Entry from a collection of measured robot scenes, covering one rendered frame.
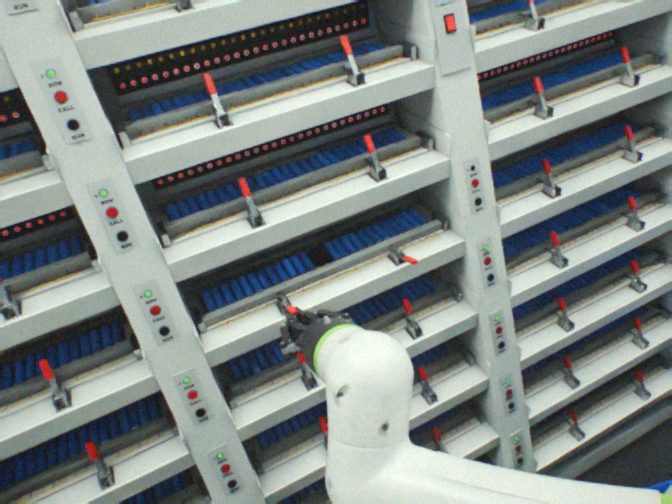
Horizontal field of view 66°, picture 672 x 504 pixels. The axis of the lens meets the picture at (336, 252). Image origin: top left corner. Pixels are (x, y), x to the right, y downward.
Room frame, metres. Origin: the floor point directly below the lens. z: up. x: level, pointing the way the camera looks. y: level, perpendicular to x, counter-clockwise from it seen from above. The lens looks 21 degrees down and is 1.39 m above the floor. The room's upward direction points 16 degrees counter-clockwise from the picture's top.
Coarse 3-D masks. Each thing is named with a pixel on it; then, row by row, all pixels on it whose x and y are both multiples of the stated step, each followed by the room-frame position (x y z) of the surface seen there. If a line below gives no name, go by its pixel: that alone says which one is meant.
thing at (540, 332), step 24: (624, 264) 1.30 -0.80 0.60; (648, 264) 1.29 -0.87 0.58; (552, 288) 1.27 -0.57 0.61; (576, 288) 1.25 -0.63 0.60; (600, 288) 1.24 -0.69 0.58; (624, 288) 1.24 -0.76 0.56; (648, 288) 1.22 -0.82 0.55; (528, 312) 1.20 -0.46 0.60; (552, 312) 1.19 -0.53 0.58; (576, 312) 1.19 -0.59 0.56; (600, 312) 1.17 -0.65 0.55; (624, 312) 1.20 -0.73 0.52; (528, 336) 1.14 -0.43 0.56; (552, 336) 1.13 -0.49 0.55; (576, 336) 1.14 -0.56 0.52; (528, 360) 1.09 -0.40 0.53
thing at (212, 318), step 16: (432, 224) 1.08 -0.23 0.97; (400, 240) 1.05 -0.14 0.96; (352, 256) 1.02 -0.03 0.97; (368, 256) 1.03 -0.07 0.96; (320, 272) 0.99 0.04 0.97; (336, 272) 1.01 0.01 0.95; (272, 288) 0.97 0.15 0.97; (288, 288) 0.97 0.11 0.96; (240, 304) 0.94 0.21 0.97; (256, 304) 0.95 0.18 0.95; (208, 320) 0.92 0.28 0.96
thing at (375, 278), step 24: (432, 216) 1.12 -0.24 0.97; (456, 216) 1.06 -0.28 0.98; (288, 240) 1.10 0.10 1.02; (432, 240) 1.06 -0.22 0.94; (456, 240) 1.05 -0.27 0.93; (384, 264) 1.01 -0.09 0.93; (408, 264) 1.00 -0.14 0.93; (432, 264) 1.03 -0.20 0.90; (336, 288) 0.97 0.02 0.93; (360, 288) 0.97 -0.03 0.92; (384, 288) 0.99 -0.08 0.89; (192, 312) 0.98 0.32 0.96; (264, 312) 0.94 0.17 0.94; (216, 336) 0.90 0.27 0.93; (240, 336) 0.89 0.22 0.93; (264, 336) 0.91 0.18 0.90; (216, 360) 0.88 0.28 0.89
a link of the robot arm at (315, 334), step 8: (328, 320) 0.65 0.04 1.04; (336, 320) 0.65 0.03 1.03; (344, 320) 0.66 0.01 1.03; (312, 328) 0.66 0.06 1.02; (320, 328) 0.64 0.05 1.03; (328, 328) 0.63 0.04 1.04; (312, 336) 0.64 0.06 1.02; (320, 336) 0.62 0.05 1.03; (304, 344) 0.65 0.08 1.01; (312, 344) 0.63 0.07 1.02; (304, 352) 0.65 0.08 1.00; (312, 352) 0.62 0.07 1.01; (312, 360) 0.61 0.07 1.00; (312, 368) 0.62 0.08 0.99
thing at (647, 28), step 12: (636, 24) 1.38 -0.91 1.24; (648, 24) 1.34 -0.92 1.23; (660, 24) 1.31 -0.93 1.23; (648, 36) 1.34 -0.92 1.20; (660, 36) 1.31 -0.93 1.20; (660, 96) 1.32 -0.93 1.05; (648, 108) 1.35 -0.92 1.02; (660, 108) 1.32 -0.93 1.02; (660, 168) 1.32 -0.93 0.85; (660, 180) 1.32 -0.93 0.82; (660, 240) 1.33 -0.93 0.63
